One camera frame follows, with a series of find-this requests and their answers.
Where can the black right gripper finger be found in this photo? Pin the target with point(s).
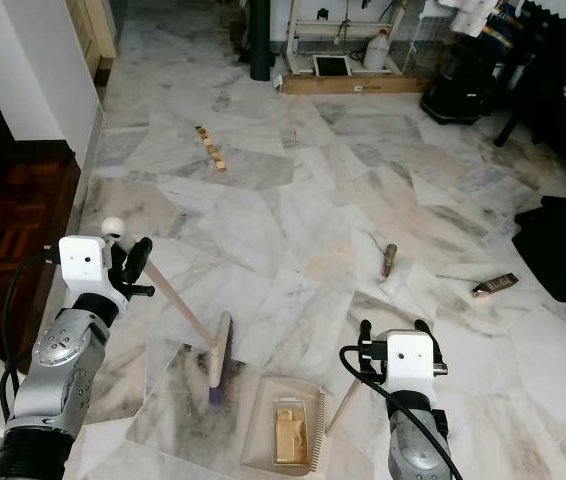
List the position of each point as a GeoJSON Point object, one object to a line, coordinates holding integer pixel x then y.
{"type": "Point", "coordinates": [421, 327]}
{"type": "Point", "coordinates": [364, 345]}

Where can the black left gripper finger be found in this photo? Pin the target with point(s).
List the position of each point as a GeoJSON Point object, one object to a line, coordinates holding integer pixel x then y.
{"type": "Point", "coordinates": [137, 262]}
{"type": "Point", "coordinates": [141, 292]}

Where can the beige broom with purple bristles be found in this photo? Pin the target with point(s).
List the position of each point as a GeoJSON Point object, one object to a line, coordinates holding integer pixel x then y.
{"type": "Point", "coordinates": [221, 350]}

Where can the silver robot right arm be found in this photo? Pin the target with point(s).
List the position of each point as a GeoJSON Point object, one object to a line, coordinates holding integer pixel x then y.
{"type": "Point", "coordinates": [418, 450]}

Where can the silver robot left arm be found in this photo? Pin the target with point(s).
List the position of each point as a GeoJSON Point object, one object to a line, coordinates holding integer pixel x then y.
{"type": "Point", "coordinates": [58, 375]}

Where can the brown stick wrapper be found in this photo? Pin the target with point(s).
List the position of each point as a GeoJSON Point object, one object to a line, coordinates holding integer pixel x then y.
{"type": "Point", "coordinates": [389, 260]}

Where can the dark brown flat wrapper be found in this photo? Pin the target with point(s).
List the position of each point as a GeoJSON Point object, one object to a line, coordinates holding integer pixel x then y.
{"type": "Point", "coordinates": [495, 285]}

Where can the small gold box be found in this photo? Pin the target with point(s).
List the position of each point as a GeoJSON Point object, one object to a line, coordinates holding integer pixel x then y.
{"type": "Point", "coordinates": [289, 435]}

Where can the dark wooden stairs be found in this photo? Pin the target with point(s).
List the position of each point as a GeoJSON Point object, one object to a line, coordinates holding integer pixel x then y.
{"type": "Point", "coordinates": [13, 230]}

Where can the black fabric case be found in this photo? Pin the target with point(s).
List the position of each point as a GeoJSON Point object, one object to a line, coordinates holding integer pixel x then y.
{"type": "Point", "coordinates": [558, 250]}

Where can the black vacuum cleaner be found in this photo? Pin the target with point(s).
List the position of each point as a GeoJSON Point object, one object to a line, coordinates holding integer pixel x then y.
{"type": "Point", "coordinates": [463, 80]}

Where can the long wooden plank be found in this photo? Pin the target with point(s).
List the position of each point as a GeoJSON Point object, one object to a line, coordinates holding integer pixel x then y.
{"type": "Point", "coordinates": [353, 84]}

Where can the dark green pole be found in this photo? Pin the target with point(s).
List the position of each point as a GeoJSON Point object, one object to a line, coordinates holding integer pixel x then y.
{"type": "Point", "coordinates": [259, 40]}

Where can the small black framed panel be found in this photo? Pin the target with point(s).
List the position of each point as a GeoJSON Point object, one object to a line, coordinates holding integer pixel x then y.
{"type": "Point", "coordinates": [330, 66]}

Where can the white plastic jug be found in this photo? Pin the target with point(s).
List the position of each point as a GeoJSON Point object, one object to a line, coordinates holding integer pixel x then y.
{"type": "Point", "coordinates": [375, 50]}

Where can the black table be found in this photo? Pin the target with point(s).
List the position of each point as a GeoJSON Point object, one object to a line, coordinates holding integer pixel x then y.
{"type": "Point", "coordinates": [553, 60]}

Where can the white metal rack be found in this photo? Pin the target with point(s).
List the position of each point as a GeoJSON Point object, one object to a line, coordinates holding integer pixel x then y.
{"type": "Point", "coordinates": [353, 35]}

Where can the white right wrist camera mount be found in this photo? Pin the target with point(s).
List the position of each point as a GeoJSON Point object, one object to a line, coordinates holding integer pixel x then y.
{"type": "Point", "coordinates": [411, 362]}

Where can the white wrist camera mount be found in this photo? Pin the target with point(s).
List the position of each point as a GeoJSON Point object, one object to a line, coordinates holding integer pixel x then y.
{"type": "Point", "coordinates": [85, 265]}
{"type": "Point", "coordinates": [411, 362]}

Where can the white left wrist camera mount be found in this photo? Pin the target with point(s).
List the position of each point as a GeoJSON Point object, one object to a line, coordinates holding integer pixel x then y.
{"type": "Point", "coordinates": [85, 265]}

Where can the light wooden door frame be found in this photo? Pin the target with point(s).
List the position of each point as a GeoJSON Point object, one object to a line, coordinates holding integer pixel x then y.
{"type": "Point", "coordinates": [93, 30]}

